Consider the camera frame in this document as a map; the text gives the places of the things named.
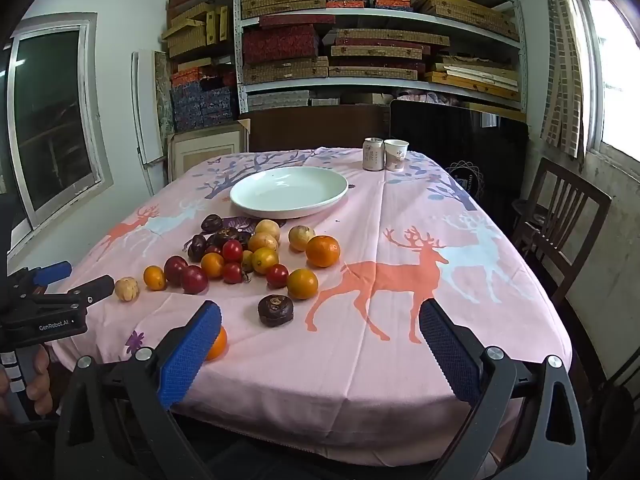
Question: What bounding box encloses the large tangerine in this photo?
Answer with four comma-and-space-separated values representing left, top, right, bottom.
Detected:
305, 235, 341, 268

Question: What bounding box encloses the white board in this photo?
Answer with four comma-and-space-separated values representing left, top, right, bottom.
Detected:
131, 49, 166, 196

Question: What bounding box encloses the pink deer print tablecloth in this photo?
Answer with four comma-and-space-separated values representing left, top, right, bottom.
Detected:
50, 147, 573, 466

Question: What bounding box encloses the black panel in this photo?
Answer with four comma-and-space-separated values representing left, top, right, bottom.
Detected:
389, 100, 531, 221

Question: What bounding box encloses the framed picture in cardboard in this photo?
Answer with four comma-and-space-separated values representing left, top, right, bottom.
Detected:
167, 122, 249, 181

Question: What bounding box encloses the grey patterned box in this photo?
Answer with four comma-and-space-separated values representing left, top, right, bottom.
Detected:
247, 90, 346, 111

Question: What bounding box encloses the marbled slab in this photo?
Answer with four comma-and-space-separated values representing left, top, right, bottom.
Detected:
154, 51, 176, 158

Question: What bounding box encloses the pale drink can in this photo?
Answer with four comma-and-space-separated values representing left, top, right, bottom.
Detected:
363, 137, 385, 172

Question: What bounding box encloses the stack of light wooden frames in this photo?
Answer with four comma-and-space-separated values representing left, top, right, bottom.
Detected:
425, 55, 522, 106

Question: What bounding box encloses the brick pattern curtain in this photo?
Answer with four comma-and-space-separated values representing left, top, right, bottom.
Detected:
540, 0, 586, 158

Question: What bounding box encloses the flat dark red box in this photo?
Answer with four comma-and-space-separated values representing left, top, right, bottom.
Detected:
259, 14, 337, 30

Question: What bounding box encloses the large dark red patterned box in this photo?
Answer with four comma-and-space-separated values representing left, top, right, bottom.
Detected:
242, 24, 321, 65

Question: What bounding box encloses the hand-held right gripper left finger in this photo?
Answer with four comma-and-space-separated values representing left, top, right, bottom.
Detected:
54, 300, 223, 480

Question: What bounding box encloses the dark wooden chair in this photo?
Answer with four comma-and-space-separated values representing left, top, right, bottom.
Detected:
511, 157, 613, 311

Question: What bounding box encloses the stack of blue patterned boxes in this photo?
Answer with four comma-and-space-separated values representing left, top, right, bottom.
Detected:
170, 67, 238, 133

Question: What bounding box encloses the pink cloth bundle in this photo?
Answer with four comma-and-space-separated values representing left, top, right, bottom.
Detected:
392, 87, 458, 107

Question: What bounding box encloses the white paper cup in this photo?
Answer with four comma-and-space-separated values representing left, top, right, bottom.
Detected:
383, 139, 410, 172

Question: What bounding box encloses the white plate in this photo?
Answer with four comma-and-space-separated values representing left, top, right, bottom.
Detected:
229, 166, 349, 220

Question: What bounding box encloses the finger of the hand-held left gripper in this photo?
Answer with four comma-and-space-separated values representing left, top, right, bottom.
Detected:
9, 261, 72, 295
30, 275, 116, 312

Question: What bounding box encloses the white framed sliding window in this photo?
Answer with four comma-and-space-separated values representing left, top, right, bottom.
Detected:
0, 12, 115, 256

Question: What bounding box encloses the dark brown passion fruit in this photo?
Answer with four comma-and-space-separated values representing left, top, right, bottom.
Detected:
258, 294, 295, 328

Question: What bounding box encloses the person's left hand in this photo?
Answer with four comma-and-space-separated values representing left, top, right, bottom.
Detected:
0, 346, 53, 418

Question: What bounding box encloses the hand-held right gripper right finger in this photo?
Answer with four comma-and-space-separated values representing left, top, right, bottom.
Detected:
417, 298, 588, 480

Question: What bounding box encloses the stack of yellow woven boxes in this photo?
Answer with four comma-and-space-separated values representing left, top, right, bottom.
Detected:
161, 0, 236, 61

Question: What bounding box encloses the dark red plum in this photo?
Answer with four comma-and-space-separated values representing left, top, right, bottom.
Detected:
181, 265, 209, 295
164, 255, 189, 286

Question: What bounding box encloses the bright window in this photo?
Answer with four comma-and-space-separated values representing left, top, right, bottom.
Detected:
575, 0, 640, 171

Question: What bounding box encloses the white metal shelf rack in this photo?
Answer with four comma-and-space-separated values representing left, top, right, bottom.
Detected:
232, 0, 528, 116

